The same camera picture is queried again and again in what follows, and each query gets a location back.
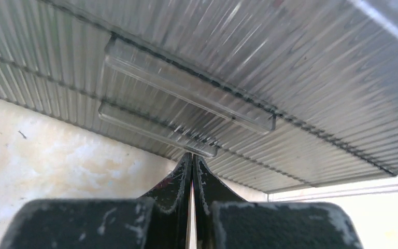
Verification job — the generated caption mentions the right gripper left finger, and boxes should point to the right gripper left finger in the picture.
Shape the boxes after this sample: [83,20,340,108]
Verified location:
[0,153,193,248]

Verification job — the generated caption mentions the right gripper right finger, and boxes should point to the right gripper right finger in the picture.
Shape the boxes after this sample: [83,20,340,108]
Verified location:
[192,156,363,248]

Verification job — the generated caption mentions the clear acrylic makeup organizer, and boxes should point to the clear acrylic makeup organizer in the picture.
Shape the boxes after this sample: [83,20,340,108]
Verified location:
[0,1,398,193]

